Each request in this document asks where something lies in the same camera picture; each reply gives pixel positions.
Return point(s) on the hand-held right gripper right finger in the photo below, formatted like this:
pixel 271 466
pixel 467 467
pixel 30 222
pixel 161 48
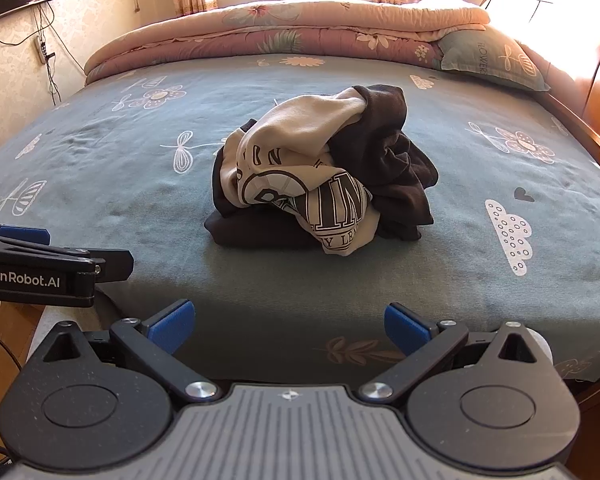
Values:
pixel 405 329

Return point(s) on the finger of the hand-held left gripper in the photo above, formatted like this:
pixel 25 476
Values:
pixel 22 236
pixel 115 266

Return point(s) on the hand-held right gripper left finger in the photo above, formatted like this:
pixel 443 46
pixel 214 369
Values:
pixel 172 326

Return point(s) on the cream and black raglan sweatshirt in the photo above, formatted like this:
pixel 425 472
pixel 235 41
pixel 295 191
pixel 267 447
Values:
pixel 290 125

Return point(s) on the bed with blue floral sheet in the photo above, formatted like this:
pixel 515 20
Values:
pixel 130 185

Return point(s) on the white power strip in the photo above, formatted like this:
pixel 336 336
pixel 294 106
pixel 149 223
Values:
pixel 43 49

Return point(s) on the blue-green printed pillow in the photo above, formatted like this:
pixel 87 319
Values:
pixel 485 60

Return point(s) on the pink floral quilt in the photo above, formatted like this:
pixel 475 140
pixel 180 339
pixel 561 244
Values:
pixel 280 35

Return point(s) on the pink pillow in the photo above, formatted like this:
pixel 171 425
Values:
pixel 550 70

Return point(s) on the white bedside cabinet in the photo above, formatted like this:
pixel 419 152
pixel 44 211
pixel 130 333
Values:
pixel 570 5

